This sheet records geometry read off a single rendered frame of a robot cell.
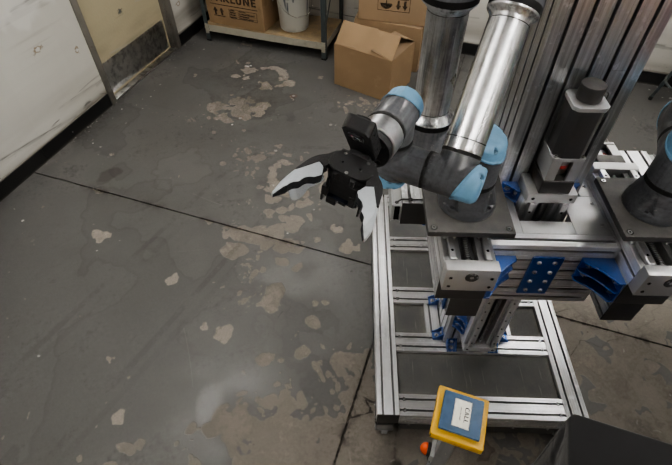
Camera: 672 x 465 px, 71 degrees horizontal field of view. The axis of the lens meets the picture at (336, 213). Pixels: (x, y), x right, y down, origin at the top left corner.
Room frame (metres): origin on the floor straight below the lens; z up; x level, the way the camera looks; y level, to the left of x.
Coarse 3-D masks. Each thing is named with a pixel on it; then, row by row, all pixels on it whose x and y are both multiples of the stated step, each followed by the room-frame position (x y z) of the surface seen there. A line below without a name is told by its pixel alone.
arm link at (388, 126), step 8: (376, 120) 0.65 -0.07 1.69; (384, 120) 0.65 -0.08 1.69; (392, 120) 0.65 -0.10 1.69; (384, 128) 0.63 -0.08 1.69; (392, 128) 0.64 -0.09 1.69; (400, 128) 0.65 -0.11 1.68; (392, 136) 0.62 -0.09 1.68; (400, 136) 0.64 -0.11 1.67; (392, 144) 0.62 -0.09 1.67; (400, 144) 0.64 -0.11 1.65; (392, 152) 0.62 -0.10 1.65
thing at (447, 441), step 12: (468, 396) 0.48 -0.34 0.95; (432, 420) 0.42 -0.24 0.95; (432, 432) 0.39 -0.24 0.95; (444, 432) 0.39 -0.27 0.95; (432, 444) 0.45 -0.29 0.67; (444, 444) 0.42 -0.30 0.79; (456, 444) 0.37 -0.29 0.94; (468, 444) 0.37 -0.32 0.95; (480, 444) 0.37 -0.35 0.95; (432, 456) 0.42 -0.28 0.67; (444, 456) 0.41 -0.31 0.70
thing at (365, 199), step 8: (360, 192) 0.49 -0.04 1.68; (368, 192) 0.50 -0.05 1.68; (360, 200) 0.48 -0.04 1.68; (368, 200) 0.48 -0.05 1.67; (360, 208) 0.48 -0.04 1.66; (368, 208) 0.47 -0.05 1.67; (376, 208) 0.47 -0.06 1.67; (360, 216) 0.46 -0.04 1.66; (368, 216) 0.45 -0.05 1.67; (368, 224) 0.44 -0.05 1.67; (368, 232) 0.43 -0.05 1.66
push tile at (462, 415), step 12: (444, 396) 0.48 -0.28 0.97; (456, 396) 0.48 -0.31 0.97; (444, 408) 0.45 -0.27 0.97; (456, 408) 0.45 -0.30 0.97; (468, 408) 0.45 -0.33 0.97; (480, 408) 0.45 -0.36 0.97; (444, 420) 0.42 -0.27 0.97; (456, 420) 0.42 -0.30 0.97; (468, 420) 0.42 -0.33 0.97; (480, 420) 0.42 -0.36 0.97; (456, 432) 0.39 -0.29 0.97; (468, 432) 0.39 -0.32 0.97; (480, 432) 0.39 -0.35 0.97
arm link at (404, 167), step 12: (396, 156) 0.68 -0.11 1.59; (408, 156) 0.68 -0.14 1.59; (420, 156) 0.68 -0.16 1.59; (384, 168) 0.68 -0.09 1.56; (396, 168) 0.67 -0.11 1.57; (408, 168) 0.66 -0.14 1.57; (420, 168) 0.66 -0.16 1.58; (384, 180) 0.68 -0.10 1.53; (396, 180) 0.68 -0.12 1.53; (408, 180) 0.66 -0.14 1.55
